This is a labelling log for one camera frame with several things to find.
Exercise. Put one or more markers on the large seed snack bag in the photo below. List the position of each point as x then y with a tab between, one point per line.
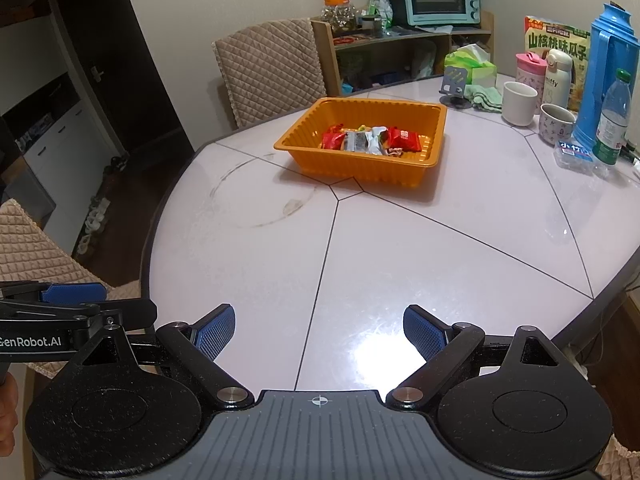
555	37

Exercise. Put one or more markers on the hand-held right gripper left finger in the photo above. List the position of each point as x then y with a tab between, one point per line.
215	332

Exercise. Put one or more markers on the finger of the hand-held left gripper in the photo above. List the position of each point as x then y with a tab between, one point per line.
75	293
130	312

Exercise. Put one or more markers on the red item on shelf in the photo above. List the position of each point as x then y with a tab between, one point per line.
345	40

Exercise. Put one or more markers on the person's left hand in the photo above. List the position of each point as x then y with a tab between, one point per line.
7	415

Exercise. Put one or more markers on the large red snack packet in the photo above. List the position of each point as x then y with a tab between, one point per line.
402	140

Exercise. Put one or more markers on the dark shoes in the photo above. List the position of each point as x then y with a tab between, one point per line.
115	167

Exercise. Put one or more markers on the quilted beige chair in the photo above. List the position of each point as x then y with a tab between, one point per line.
270	70

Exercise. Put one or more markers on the red white candy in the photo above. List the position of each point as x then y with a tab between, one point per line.
394	152

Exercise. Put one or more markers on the green cloth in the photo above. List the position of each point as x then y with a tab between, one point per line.
485	97

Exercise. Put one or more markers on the black pen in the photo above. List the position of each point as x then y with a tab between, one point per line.
629	147

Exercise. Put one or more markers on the beige cushioned chair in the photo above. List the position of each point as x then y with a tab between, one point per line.
30	245

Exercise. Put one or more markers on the beige quilted seat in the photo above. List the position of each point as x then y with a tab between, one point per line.
622	460

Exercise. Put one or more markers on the small metal tin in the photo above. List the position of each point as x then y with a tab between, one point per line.
371	25

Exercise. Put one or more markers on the wooden shelf unit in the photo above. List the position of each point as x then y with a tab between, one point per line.
322	60

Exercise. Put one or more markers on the green tissue pack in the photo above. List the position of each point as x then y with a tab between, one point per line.
475	67

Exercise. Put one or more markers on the white insulated bottle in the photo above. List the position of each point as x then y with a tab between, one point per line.
557	77

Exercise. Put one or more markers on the green plastic bag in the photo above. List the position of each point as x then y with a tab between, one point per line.
381	10

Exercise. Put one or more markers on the pink tumbler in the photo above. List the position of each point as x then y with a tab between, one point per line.
529	77

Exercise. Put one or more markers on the grey phone stand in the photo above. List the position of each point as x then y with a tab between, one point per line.
455	80

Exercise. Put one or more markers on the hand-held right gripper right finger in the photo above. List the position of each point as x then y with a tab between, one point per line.
425	332

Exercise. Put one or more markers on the white slippers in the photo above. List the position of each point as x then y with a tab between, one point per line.
92	225

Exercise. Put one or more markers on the green snack packet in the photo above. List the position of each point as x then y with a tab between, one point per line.
376	140

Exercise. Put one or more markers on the crinkled red snack packet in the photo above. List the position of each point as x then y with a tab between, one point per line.
332	139

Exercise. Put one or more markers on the dark wooden door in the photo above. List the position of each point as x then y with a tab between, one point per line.
140	60

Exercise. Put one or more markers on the silver snack packet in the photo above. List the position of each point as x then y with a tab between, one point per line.
355	142

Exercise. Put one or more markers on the blue thermos jug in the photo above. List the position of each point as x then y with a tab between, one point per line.
595	60

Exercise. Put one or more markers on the orange lid candy jar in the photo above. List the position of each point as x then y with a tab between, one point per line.
340	15

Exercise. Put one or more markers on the white cabinet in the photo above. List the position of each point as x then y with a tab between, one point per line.
65	145

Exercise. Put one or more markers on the clear box blue label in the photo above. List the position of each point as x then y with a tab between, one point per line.
572	156

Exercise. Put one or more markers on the patterned white cup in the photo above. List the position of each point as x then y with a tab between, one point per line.
555	127

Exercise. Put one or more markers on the clear water bottle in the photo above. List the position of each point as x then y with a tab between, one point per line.
611	130

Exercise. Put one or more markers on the orange plastic tray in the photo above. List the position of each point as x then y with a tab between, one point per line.
300	130

